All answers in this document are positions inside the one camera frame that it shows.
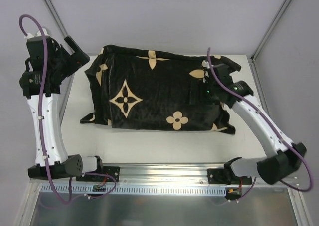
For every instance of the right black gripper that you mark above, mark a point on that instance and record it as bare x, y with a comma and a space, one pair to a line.
223, 70

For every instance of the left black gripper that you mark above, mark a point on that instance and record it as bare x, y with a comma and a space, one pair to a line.
69, 57

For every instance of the black pillowcase with beige flowers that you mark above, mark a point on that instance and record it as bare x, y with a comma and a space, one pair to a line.
153, 90

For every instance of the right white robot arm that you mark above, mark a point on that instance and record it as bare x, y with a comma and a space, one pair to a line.
282, 156

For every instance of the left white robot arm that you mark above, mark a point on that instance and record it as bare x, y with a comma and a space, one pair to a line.
48, 65

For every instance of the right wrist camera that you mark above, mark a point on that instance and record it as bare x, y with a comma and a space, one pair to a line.
207, 72

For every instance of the left aluminium frame post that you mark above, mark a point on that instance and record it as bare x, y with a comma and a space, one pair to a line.
56, 18

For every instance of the aluminium frame post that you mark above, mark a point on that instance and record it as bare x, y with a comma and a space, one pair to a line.
271, 28
56, 18

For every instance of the right aluminium frame post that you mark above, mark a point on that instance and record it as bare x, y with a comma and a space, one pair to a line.
271, 28

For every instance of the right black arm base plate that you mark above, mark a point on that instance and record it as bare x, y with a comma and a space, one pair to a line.
216, 176

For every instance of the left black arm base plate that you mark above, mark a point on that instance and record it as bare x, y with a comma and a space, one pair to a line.
113, 171

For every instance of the aluminium mounting rail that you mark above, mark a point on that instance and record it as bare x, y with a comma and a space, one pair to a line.
181, 175

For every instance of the slotted cable duct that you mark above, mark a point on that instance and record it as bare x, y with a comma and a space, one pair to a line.
150, 190

